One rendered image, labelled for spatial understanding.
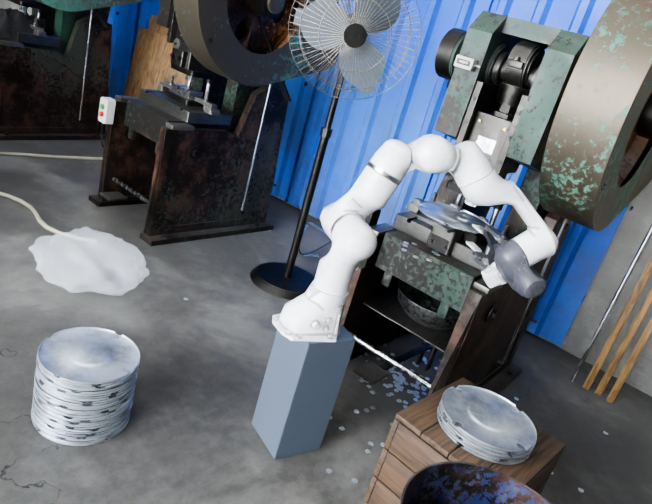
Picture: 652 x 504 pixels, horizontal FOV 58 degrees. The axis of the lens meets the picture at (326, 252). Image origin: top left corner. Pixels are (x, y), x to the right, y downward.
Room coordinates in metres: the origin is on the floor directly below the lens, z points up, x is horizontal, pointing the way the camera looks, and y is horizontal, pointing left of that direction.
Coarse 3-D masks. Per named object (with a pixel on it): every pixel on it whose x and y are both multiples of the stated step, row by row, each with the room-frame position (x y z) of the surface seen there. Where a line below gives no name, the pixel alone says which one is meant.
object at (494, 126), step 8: (480, 112) 2.22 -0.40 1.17; (488, 112) 2.29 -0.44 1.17; (496, 112) 2.23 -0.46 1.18; (480, 120) 2.20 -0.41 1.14; (488, 120) 2.20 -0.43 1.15; (496, 120) 2.18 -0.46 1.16; (504, 120) 2.16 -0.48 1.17; (512, 120) 2.22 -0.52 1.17; (472, 128) 2.22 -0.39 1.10; (480, 128) 2.21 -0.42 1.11; (488, 128) 2.19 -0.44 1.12; (496, 128) 2.17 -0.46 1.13; (504, 128) 2.15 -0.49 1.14; (472, 136) 2.22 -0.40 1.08; (480, 136) 2.20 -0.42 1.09; (488, 136) 2.18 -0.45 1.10; (496, 136) 2.17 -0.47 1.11; (504, 136) 2.15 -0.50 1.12; (480, 144) 2.19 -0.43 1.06; (488, 144) 2.18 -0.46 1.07; (496, 144) 2.16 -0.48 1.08; (488, 152) 2.17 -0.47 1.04; (496, 152) 2.16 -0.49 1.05; (496, 160) 2.15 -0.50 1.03; (504, 176) 2.23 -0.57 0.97; (456, 184) 2.18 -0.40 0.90
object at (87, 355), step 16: (64, 336) 1.52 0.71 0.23; (80, 336) 1.55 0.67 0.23; (96, 336) 1.57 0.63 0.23; (48, 352) 1.43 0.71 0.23; (64, 352) 1.45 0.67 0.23; (80, 352) 1.46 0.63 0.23; (96, 352) 1.48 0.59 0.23; (112, 352) 1.51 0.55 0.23; (128, 352) 1.54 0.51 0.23; (48, 368) 1.36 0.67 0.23; (64, 368) 1.38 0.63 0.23; (80, 368) 1.40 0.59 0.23; (96, 368) 1.42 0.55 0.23; (112, 368) 1.44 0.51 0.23
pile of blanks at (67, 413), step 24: (48, 384) 1.34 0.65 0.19; (72, 384) 1.33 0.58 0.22; (96, 384) 1.36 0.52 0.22; (120, 384) 1.41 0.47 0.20; (48, 408) 1.34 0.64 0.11; (72, 408) 1.33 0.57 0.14; (96, 408) 1.36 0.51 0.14; (120, 408) 1.43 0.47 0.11; (48, 432) 1.33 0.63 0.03; (72, 432) 1.33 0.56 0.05; (96, 432) 1.37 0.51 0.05
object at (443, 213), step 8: (424, 208) 2.15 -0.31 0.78; (432, 208) 2.18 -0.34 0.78; (440, 208) 2.22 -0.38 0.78; (448, 208) 2.25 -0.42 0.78; (456, 208) 2.29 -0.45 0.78; (432, 216) 2.07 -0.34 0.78; (440, 216) 2.10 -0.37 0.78; (448, 216) 2.11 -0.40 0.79; (456, 216) 2.15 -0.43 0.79; (464, 216) 2.18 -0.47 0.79; (472, 216) 2.24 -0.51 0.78; (456, 224) 2.06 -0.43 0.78; (464, 224) 2.09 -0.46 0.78; (480, 224) 2.15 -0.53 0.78; (488, 224) 2.18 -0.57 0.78; (472, 232) 2.02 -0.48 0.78
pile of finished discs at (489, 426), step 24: (456, 408) 1.49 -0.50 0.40; (480, 408) 1.52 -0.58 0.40; (504, 408) 1.57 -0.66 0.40; (456, 432) 1.39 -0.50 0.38; (480, 432) 1.41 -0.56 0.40; (504, 432) 1.44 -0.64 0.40; (528, 432) 1.48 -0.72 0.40; (480, 456) 1.35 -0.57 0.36; (504, 456) 1.35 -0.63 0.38; (528, 456) 1.42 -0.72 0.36
